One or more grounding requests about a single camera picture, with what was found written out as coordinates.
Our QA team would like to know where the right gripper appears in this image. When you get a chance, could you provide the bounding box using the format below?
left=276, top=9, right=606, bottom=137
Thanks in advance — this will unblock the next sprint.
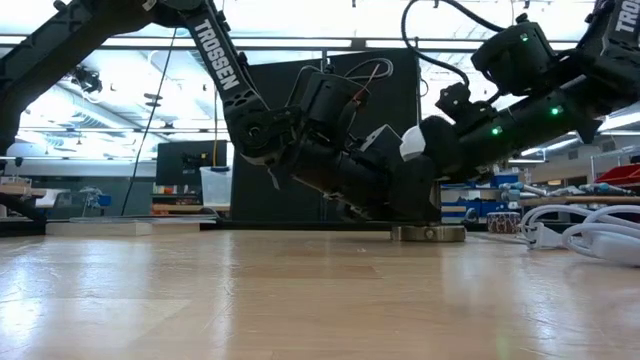
left=419, top=115, right=501, bottom=179

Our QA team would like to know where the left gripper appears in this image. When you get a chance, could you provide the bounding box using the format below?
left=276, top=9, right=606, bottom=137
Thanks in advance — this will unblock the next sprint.
left=329, top=149, right=442, bottom=224

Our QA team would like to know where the white lightbulb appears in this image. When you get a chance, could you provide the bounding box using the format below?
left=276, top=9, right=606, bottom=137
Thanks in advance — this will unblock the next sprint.
left=398, top=124, right=427, bottom=162

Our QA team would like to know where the brass lamp socket wooden base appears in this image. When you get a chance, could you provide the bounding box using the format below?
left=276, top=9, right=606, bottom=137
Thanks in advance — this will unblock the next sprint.
left=389, top=219, right=467, bottom=244

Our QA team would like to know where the white lamp power cable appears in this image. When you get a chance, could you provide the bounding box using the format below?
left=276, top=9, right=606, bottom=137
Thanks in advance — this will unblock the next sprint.
left=469, top=203, right=640, bottom=266

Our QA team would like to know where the wooden workbench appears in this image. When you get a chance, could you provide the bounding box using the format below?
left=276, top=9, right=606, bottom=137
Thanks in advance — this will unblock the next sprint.
left=519, top=194, right=640, bottom=224

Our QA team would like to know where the red storage bin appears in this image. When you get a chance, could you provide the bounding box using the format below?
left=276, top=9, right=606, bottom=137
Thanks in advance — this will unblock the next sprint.
left=594, top=163, right=640, bottom=186

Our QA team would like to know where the clear plastic storage container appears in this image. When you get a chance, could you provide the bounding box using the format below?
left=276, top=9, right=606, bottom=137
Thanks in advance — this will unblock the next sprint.
left=199, top=166, right=234, bottom=207

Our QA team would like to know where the black computer monitor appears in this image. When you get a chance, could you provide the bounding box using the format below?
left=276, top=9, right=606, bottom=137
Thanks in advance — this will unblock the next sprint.
left=155, top=139, right=229, bottom=187

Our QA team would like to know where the book with landscape cover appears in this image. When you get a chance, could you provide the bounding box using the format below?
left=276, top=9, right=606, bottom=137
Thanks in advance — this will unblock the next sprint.
left=45, top=221, right=154, bottom=237

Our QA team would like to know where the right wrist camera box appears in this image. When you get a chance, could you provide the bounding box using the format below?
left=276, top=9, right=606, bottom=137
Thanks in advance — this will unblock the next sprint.
left=435, top=82, right=496, bottom=132

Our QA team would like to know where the black hanging cable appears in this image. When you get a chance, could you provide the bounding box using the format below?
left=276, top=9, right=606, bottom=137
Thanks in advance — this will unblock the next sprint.
left=121, top=29, right=177, bottom=217

